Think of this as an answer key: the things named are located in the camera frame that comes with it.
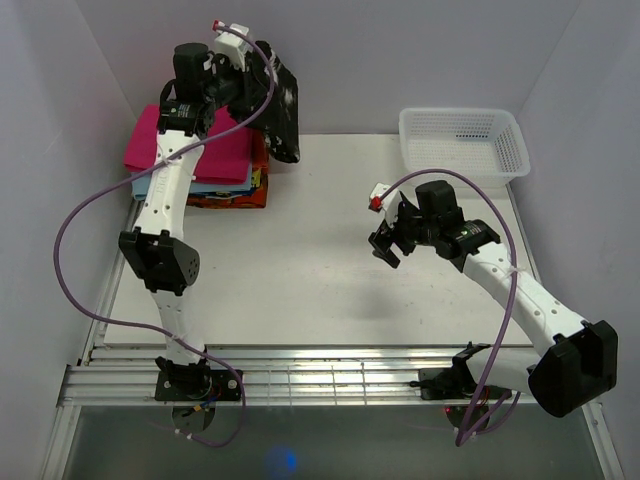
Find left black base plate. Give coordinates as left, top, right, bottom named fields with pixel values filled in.
left=153, top=369, right=241, bottom=402

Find folded pink cloth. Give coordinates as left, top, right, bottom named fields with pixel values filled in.
left=123, top=104, right=252, bottom=185

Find white plastic basket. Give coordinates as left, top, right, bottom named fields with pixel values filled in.
left=398, top=107, right=531, bottom=188

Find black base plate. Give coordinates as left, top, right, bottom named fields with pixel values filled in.
left=153, top=369, right=241, bottom=402
left=417, top=367, right=512, bottom=401

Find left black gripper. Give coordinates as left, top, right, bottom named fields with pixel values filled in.
left=203, top=52, right=268, bottom=112

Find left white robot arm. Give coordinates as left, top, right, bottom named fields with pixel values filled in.
left=118, top=43, right=275, bottom=400

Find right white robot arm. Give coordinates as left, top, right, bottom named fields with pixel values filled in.
left=369, top=180, right=618, bottom=418

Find folded orange patterned cloth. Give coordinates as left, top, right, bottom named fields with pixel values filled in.
left=186, top=132, right=269, bottom=209

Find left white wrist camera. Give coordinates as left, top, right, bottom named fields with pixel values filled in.
left=212, top=20, right=251, bottom=71

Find black white patterned trousers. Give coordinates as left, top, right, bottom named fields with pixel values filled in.
left=247, top=40, right=300, bottom=164

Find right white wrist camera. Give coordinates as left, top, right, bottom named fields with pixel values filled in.
left=368, top=183, right=402, bottom=225

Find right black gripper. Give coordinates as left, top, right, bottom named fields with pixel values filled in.
left=368, top=197, right=438, bottom=269

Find folded light blue cloth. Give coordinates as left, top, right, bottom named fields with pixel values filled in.
left=132, top=166, right=252, bottom=201

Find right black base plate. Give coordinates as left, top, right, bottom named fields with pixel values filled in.
left=417, top=367, right=512, bottom=401

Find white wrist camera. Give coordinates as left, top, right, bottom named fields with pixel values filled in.
left=212, top=20, right=251, bottom=71
left=368, top=183, right=402, bottom=225

